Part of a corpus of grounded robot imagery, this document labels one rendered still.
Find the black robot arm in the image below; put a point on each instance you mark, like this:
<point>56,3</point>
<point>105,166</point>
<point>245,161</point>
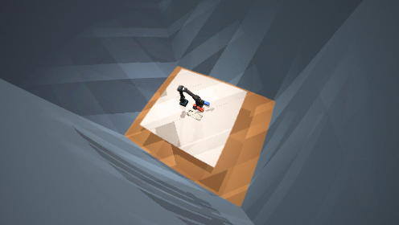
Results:
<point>195,97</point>

